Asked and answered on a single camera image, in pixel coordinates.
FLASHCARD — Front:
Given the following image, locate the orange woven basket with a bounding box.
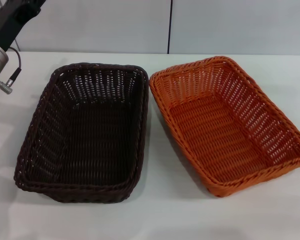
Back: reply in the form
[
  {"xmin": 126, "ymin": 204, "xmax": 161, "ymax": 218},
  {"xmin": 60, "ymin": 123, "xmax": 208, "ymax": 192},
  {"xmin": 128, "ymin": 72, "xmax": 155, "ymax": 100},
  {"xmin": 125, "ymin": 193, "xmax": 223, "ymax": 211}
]
[{"xmin": 148, "ymin": 55, "xmax": 300, "ymax": 198}]

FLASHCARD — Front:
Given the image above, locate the black cable with silver plug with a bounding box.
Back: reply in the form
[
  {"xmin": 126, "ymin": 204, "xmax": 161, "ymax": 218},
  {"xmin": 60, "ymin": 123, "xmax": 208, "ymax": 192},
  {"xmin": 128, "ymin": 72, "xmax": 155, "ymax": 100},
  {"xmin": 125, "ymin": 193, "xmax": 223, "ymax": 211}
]
[{"xmin": 0, "ymin": 46, "xmax": 24, "ymax": 95}]

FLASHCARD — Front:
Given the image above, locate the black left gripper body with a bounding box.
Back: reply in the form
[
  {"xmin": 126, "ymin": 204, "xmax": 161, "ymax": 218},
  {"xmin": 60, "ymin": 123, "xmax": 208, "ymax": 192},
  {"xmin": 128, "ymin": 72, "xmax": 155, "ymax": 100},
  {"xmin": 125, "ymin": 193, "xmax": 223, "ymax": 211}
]
[{"xmin": 0, "ymin": 0, "xmax": 47, "ymax": 53}]

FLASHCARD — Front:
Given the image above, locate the dark brown woven basket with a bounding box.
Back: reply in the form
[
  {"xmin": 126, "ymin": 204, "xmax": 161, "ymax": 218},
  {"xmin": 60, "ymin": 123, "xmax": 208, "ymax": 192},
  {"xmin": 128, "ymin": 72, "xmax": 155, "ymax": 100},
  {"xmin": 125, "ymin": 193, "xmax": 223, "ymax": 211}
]
[{"xmin": 13, "ymin": 62, "xmax": 150, "ymax": 204}]

